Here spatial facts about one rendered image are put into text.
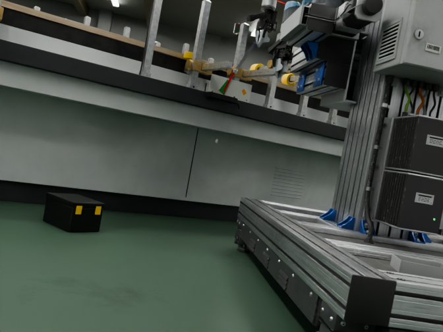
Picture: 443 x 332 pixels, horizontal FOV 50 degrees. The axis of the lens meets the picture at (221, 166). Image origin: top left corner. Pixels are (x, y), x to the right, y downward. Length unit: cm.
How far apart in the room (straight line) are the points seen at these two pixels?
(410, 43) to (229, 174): 161
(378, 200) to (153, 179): 135
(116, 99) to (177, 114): 32
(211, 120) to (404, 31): 127
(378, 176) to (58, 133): 151
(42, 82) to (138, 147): 64
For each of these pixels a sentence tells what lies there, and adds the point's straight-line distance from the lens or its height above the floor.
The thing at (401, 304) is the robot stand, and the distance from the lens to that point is 101.
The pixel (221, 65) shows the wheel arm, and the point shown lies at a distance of 231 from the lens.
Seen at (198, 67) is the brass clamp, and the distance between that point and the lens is 247.
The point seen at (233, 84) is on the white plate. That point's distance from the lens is 258.
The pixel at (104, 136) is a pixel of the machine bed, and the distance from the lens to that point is 252.
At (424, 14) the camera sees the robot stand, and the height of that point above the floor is 91.
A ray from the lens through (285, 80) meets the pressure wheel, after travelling 309.
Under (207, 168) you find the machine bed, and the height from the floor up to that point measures 30.
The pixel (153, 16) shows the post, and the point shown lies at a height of 99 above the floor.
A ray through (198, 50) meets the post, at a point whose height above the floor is 90.
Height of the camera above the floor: 41
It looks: 2 degrees down
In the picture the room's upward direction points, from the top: 10 degrees clockwise
